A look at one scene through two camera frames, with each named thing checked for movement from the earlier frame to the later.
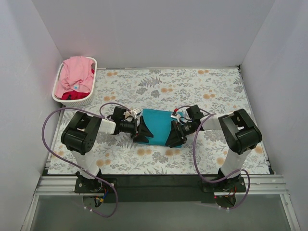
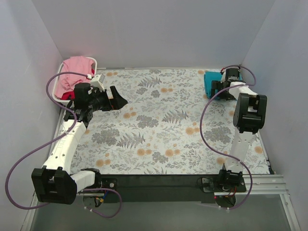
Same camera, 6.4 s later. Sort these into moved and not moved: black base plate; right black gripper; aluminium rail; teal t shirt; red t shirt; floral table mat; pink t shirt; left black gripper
Moved: teal t shirt; right black gripper; left black gripper
Not moved: red t shirt; black base plate; floral table mat; pink t shirt; aluminium rail
